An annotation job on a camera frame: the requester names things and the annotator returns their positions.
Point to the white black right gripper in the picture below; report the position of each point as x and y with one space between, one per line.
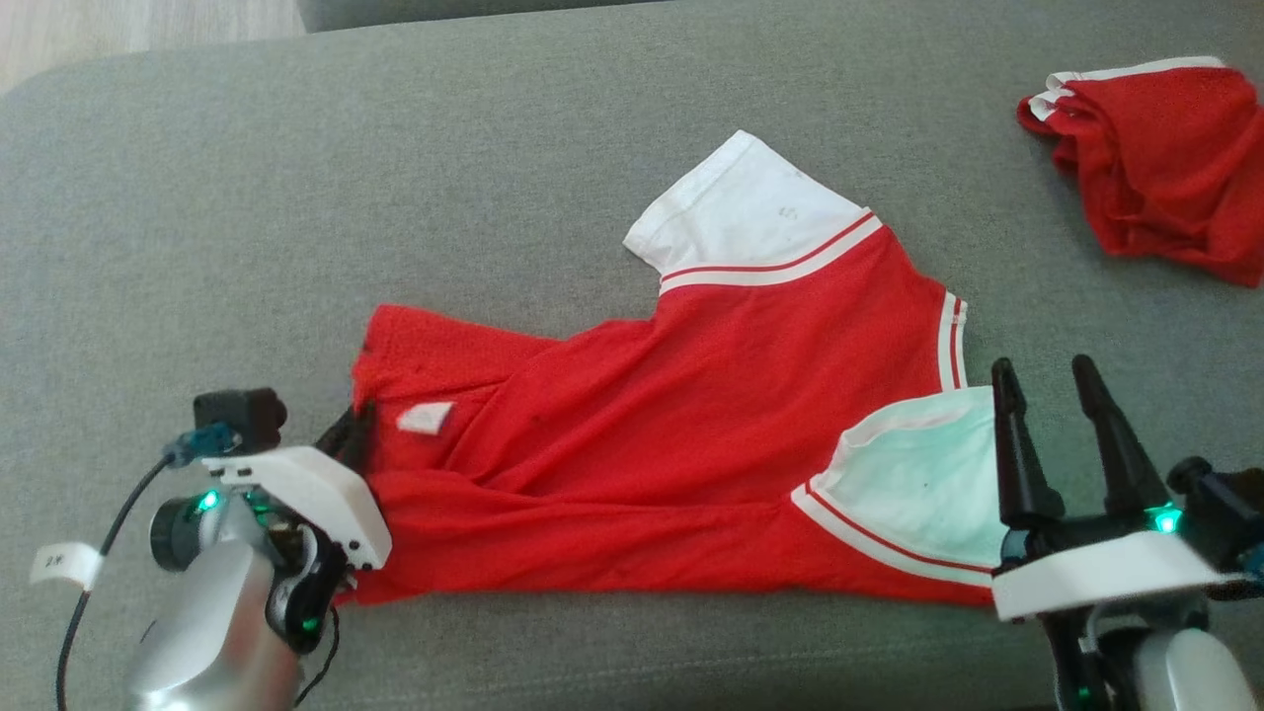
1086 573

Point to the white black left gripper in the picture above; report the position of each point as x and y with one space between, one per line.
326 489

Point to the red shorts white waistband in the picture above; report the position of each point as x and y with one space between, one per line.
1165 158

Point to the red basketball jersey white trim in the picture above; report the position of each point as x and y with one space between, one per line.
691 415

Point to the large grey sofa seat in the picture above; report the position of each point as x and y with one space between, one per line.
296 197

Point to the grey sofa seat cushion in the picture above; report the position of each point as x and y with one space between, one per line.
444 12

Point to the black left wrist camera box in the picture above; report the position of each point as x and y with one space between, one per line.
237 415

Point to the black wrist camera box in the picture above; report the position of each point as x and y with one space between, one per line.
1224 504
237 415

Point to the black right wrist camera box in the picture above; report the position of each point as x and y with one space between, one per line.
1224 504

